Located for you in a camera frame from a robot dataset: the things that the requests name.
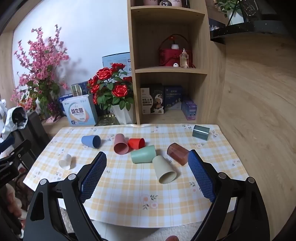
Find clear perfume bottle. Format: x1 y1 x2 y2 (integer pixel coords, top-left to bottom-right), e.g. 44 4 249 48
180 49 189 69

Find green potted plant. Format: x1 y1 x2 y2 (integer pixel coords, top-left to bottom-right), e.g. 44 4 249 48
215 0 245 25

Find purple box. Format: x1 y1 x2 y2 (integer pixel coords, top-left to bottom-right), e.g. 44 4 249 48
181 97 198 120

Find beige cup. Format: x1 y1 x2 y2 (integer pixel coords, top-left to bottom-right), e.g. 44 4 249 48
152 155 178 184

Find black clamp stand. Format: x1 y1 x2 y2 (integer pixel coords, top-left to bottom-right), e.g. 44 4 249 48
0 139 32 186

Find grey-green cup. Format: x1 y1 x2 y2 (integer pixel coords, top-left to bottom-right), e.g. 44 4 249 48
192 125 210 141

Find black chair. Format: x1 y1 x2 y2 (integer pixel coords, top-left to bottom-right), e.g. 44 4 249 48
14 111 50 169

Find brown translucent cup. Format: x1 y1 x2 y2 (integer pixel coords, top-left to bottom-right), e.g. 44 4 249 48
167 143 190 166

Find blue and white carton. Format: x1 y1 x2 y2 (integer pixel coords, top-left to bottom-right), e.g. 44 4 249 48
102 52 131 77

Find red cup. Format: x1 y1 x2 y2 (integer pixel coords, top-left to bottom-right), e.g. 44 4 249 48
128 138 146 149

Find wooden shelf unit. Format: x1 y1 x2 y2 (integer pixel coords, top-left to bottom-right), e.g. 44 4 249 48
127 0 226 126

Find black speckled shelf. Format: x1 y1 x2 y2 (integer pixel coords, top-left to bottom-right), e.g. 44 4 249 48
209 20 296 44

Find mint green cup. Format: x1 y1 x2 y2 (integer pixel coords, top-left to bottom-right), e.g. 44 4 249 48
131 145 157 164

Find blue cup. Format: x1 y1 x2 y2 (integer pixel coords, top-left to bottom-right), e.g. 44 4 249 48
81 135 102 149

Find yellow checked floral tablecloth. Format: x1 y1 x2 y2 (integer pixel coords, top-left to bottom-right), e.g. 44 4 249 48
23 124 249 229

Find metallic tumbler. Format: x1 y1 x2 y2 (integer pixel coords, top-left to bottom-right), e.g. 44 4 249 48
71 84 83 97

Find pink blossom branches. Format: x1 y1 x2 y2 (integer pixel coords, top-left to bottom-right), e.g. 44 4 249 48
10 24 70 118

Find small white cup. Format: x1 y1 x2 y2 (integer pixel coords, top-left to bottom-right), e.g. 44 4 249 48
59 153 74 170

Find white ribbed vase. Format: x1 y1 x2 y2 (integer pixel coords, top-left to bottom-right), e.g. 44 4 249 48
111 105 134 125

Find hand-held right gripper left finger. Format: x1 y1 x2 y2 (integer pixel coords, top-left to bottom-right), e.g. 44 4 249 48
23 151 107 241

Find red gift basket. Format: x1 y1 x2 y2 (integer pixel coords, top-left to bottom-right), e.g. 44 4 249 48
158 34 193 67

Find white and black figure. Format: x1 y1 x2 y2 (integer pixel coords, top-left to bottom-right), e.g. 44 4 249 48
0 100 28 141

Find dark blue box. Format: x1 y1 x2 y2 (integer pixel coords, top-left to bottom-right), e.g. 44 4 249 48
164 86 184 110

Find pink cup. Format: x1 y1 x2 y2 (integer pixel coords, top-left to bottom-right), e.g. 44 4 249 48
113 133 129 154

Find white and black snack box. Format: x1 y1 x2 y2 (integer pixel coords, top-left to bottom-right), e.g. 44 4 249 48
140 84 165 115

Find white box with blue print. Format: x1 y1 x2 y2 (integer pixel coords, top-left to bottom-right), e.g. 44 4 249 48
62 94 99 127

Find red rose bouquet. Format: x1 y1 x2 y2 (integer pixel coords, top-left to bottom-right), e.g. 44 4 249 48
87 62 134 112

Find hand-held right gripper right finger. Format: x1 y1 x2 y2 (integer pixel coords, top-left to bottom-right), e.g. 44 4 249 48
188 150 264 241

